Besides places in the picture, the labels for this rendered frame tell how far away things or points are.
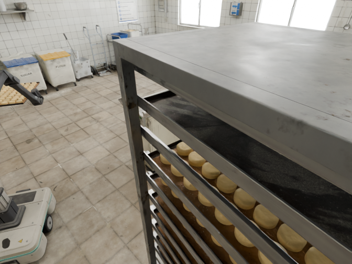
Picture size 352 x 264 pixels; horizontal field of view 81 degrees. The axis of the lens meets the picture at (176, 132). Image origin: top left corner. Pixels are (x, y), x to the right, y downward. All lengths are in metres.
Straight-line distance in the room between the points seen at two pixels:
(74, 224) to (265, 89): 2.33
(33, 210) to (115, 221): 0.74
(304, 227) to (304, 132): 0.13
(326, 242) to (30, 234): 2.12
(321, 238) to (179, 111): 0.34
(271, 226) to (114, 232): 1.89
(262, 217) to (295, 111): 0.33
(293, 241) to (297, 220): 0.20
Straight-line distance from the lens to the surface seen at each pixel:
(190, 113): 0.48
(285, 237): 0.50
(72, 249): 2.31
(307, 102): 0.23
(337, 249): 0.30
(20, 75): 5.18
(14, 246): 2.22
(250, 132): 0.27
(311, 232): 0.30
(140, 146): 0.59
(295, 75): 0.30
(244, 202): 0.51
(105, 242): 2.24
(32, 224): 2.28
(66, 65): 5.39
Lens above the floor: 1.91
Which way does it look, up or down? 35 degrees down
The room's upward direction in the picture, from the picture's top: straight up
